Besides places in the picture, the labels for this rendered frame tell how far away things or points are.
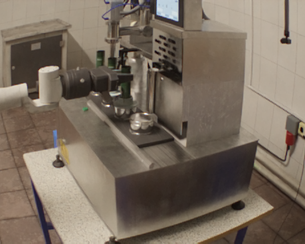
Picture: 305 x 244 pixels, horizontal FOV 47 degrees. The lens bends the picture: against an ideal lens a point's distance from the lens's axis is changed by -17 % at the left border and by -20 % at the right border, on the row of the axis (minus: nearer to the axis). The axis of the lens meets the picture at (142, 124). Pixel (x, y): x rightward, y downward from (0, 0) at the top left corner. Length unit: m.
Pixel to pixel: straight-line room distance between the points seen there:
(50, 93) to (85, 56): 3.98
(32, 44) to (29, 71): 0.31
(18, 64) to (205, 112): 3.22
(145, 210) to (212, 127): 0.30
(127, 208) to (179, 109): 0.30
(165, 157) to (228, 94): 0.26
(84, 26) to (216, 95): 3.96
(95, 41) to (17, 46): 1.40
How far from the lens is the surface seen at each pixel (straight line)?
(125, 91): 1.25
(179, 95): 1.10
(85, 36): 5.05
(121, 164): 1.06
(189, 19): 1.03
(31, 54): 4.18
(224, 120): 1.21
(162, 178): 1.08
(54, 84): 1.14
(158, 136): 1.18
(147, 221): 1.15
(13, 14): 4.75
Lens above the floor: 1.56
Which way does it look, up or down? 25 degrees down
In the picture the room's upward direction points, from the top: 2 degrees clockwise
